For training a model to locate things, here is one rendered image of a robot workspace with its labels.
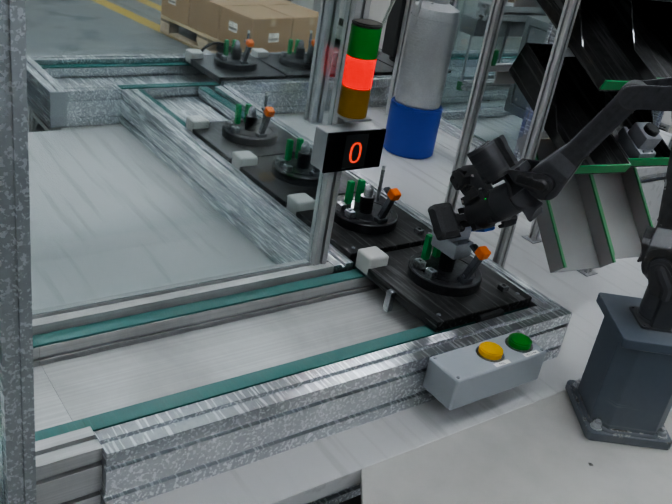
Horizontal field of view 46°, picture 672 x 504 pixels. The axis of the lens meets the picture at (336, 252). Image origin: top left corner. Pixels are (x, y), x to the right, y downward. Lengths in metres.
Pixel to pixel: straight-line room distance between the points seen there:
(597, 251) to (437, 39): 0.89
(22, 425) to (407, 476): 0.57
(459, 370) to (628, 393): 0.28
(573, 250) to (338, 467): 0.71
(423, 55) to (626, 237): 0.85
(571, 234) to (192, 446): 0.90
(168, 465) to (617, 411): 0.72
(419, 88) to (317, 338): 1.15
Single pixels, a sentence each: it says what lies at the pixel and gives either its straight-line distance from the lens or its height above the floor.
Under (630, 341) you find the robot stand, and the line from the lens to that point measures 1.31.
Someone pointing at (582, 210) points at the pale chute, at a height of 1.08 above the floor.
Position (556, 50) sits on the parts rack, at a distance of 1.54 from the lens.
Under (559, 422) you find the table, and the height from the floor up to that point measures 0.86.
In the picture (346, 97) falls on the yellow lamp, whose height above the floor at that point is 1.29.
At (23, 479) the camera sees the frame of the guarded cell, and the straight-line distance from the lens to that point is 0.98.
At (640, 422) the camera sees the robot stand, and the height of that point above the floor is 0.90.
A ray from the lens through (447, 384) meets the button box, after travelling 1.28.
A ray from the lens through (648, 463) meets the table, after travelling 1.42.
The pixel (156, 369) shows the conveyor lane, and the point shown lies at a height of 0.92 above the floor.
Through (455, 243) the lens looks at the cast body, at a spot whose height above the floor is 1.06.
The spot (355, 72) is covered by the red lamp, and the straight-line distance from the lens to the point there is 1.32.
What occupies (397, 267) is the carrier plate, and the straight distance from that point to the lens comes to 1.51.
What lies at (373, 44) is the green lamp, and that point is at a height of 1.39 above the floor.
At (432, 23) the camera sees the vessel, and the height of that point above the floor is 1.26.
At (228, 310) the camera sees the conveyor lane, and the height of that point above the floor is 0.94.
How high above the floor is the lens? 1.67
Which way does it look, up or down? 27 degrees down
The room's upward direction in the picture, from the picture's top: 10 degrees clockwise
